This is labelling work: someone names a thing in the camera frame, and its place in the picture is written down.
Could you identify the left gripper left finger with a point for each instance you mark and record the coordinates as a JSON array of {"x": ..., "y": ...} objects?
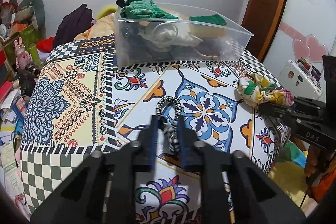
[{"x": 101, "y": 188}]

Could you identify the floral yellow scrunchie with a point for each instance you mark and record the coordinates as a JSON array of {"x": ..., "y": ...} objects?
[{"x": 255, "y": 89}]

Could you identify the green yellow sponge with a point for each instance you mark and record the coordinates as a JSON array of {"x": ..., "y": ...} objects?
[{"x": 208, "y": 26}]

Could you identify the peach plush blanket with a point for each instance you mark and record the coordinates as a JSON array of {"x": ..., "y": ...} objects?
[{"x": 103, "y": 27}]

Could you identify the dark purple jacket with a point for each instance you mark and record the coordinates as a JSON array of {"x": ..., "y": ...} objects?
[{"x": 78, "y": 21}]

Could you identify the grey knitted item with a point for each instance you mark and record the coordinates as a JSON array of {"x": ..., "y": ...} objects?
[{"x": 162, "y": 37}]

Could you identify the clear plastic storage box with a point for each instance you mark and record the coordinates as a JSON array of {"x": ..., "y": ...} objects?
[{"x": 231, "y": 46}]

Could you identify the green knitted cloth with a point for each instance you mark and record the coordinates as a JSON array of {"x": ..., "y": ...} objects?
[{"x": 144, "y": 9}]

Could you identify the pink rabbit toy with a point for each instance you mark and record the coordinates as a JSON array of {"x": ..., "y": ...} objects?
[{"x": 23, "y": 58}]

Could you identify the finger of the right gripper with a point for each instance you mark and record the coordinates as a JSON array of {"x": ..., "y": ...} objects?
[
  {"x": 308, "y": 106},
  {"x": 280, "y": 112}
]

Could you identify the red pouch with gold chain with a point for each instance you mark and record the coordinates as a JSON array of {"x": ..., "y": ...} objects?
[{"x": 208, "y": 50}]

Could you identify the grey green dinosaur plush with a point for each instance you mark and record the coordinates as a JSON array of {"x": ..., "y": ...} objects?
[{"x": 31, "y": 12}]

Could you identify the patterned patchwork table cover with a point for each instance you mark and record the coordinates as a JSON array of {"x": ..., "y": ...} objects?
[{"x": 83, "y": 103}]

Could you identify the yellow curved pillow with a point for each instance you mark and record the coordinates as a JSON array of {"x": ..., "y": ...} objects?
[{"x": 107, "y": 10}]

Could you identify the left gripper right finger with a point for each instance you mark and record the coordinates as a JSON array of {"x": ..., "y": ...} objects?
[{"x": 233, "y": 188}]

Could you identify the white suitcase with stickers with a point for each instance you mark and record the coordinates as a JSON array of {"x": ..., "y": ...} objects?
[{"x": 295, "y": 78}]

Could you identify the green cardboard box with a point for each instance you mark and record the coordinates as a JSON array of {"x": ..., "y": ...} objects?
[{"x": 29, "y": 36}]

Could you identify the black and white undergarment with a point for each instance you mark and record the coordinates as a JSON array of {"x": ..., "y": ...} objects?
[{"x": 124, "y": 30}]

